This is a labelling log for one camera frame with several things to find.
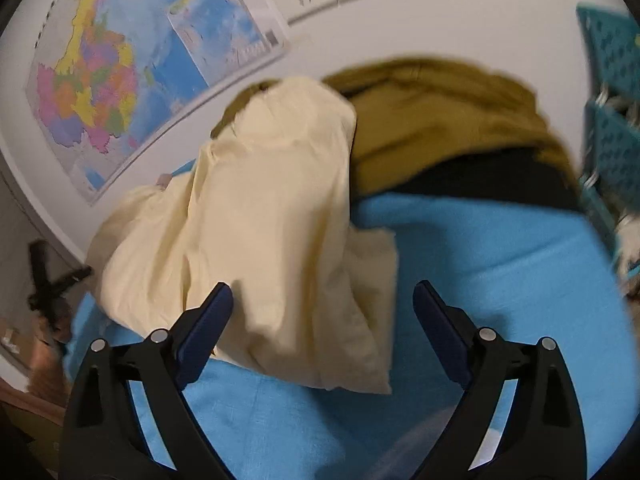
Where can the teal plastic basket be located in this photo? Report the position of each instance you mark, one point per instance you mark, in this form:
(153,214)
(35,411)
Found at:
(610,166)

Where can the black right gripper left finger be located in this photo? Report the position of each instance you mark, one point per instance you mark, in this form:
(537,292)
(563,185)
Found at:
(102,436)

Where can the pink sleeved left forearm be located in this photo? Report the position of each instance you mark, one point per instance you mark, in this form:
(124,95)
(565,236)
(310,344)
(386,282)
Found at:
(47,379)

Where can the olive brown garment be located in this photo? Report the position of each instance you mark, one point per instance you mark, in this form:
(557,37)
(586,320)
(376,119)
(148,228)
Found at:
(361,132)

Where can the cream jacket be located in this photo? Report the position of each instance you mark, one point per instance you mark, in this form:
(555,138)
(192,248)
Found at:
(266,210)

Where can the blue bed sheet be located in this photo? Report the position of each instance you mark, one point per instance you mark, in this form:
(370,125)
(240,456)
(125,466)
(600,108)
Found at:
(526,271)

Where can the pink garment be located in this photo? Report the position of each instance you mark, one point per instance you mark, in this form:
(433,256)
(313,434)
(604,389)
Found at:
(163,180)

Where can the colourful wall map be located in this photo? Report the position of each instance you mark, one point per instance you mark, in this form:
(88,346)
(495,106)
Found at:
(109,77)

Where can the person's left hand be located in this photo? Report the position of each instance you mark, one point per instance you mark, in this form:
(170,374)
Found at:
(55,334)

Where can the grey brown door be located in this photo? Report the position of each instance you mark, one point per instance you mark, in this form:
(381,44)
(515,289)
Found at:
(17,232)

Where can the black garment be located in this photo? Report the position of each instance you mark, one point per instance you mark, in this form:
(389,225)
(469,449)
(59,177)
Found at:
(508,175)

